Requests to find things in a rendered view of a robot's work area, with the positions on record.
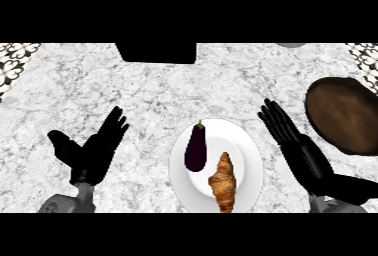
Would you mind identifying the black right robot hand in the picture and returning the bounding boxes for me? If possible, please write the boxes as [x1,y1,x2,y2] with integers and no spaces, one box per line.
[258,97,378,206]

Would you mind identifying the dark brown pan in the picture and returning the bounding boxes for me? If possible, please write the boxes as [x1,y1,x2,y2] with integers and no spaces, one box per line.
[305,76,378,157]

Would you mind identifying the white oval plate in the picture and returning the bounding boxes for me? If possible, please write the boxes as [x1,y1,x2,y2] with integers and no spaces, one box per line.
[169,118,265,214]

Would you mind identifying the dark purple eggplant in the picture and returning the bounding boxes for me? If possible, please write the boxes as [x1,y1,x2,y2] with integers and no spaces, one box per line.
[184,119,209,173]

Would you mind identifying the golden brown croissant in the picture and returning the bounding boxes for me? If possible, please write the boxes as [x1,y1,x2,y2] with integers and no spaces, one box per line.
[207,151,238,214]

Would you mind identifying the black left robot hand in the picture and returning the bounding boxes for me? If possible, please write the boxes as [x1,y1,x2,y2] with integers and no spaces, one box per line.
[46,105,132,187]

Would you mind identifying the black and white patterned tile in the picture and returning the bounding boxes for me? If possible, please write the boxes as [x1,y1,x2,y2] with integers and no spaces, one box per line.
[346,43,378,86]
[0,43,43,101]

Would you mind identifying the black box appliance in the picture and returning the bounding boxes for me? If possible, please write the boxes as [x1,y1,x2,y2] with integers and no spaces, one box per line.
[116,43,198,65]

